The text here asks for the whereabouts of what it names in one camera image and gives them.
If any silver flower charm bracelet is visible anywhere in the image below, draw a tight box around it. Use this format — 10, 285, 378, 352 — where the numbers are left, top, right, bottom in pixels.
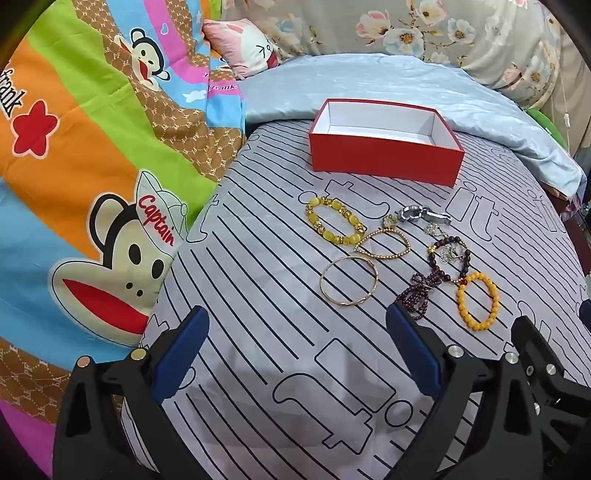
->
422, 224, 462, 266

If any red cardboard box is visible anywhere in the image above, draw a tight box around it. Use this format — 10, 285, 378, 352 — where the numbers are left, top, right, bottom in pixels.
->
308, 98, 465, 188

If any colourful cartoon monkey quilt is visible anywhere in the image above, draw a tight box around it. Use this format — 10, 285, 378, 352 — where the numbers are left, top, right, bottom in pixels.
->
0, 0, 247, 462

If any silver metal watch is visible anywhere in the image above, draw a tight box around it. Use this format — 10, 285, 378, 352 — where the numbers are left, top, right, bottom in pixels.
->
398, 204, 452, 227

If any light blue blanket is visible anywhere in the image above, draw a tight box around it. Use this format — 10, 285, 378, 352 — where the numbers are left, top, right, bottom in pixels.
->
238, 53, 583, 195

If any orange bead bracelet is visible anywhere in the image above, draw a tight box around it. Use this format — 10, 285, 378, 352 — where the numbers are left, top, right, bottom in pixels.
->
456, 272, 500, 332

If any small purple garnet bead bracelet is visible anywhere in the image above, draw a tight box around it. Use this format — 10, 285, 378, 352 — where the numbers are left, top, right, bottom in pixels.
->
397, 271, 455, 321

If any pink cat pillow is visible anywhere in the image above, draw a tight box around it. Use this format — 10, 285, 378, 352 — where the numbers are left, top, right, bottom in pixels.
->
202, 19, 282, 80

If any thin gold bead bracelet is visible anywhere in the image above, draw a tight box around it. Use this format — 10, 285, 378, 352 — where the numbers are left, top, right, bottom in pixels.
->
355, 227, 411, 263

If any white pull cord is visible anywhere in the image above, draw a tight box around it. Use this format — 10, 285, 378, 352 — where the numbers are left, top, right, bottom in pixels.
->
554, 46, 573, 130

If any grey floral quilt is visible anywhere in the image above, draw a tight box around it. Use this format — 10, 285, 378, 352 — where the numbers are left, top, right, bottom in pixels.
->
219, 0, 573, 109

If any dark brown bead bracelet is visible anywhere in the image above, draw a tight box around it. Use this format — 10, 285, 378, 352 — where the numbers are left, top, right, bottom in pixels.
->
427, 235, 472, 284

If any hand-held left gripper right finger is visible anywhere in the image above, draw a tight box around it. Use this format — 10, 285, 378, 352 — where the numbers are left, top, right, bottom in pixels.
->
385, 302, 542, 480

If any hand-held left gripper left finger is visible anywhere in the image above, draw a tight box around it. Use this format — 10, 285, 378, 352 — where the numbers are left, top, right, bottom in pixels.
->
53, 305, 210, 480

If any gold bangle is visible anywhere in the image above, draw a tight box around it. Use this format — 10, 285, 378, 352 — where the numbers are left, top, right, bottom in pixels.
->
320, 256, 379, 305

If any yellow stone bead bracelet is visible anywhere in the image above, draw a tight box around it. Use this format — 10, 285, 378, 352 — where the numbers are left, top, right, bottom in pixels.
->
305, 196, 368, 247

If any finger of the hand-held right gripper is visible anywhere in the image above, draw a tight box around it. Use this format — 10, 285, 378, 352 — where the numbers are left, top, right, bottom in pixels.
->
510, 316, 591, 480

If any green plastic object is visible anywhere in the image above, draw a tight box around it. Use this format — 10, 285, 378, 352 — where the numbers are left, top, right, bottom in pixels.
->
526, 106, 566, 144

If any grey striped bed sheet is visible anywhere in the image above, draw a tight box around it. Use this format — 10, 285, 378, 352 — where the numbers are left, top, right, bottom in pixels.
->
117, 115, 591, 480

